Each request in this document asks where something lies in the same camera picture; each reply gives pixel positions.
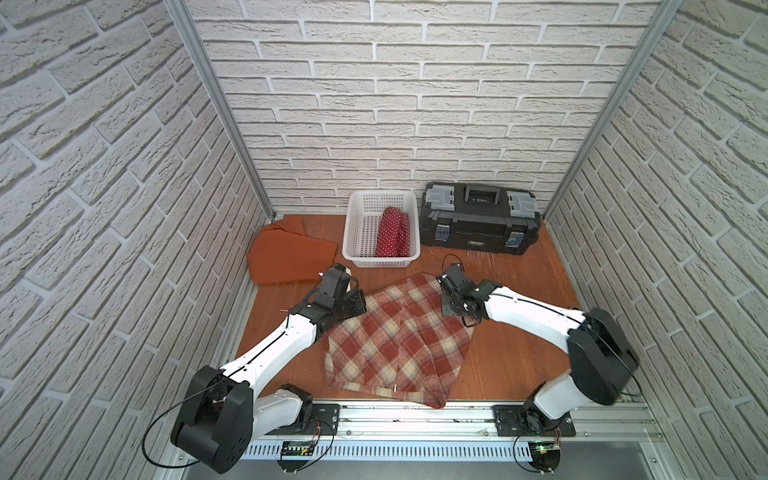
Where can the red plaid skirt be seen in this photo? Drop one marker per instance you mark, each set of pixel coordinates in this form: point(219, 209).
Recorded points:
point(402, 348)

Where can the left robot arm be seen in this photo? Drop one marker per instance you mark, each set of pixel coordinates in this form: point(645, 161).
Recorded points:
point(223, 410)

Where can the left controller board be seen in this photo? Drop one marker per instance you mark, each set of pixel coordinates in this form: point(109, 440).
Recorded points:
point(295, 455)

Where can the right controller board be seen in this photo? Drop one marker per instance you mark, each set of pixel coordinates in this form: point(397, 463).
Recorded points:
point(545, 457)

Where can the orange skirt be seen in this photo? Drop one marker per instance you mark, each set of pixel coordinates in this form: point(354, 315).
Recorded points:
point(283, 252)

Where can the red polka dot skirt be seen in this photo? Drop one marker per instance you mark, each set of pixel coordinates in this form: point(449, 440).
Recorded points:
point(393, 236)

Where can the black plastic toolbox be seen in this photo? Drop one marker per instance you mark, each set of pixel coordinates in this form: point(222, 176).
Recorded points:
point(480, 218)

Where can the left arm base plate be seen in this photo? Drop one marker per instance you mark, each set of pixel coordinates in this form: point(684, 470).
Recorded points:
point(321, 416)

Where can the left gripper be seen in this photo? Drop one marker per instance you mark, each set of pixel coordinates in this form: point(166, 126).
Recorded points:
point(349, 303)

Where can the aluminium mounting rail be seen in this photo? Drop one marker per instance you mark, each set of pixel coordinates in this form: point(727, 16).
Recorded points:
point(481, 421)

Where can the white plastic basket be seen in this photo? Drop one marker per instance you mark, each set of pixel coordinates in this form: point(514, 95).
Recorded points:
point(363, 219)

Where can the controller board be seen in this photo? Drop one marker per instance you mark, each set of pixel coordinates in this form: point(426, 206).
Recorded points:
point(295, 455)
point(545, 457)

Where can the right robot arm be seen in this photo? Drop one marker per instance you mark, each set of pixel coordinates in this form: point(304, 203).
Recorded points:
point(601, 359)

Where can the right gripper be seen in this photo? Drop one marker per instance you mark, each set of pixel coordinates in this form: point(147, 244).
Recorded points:
point(445, 306)

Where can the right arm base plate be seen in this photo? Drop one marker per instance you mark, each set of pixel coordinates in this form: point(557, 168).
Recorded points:
point(514, 420)

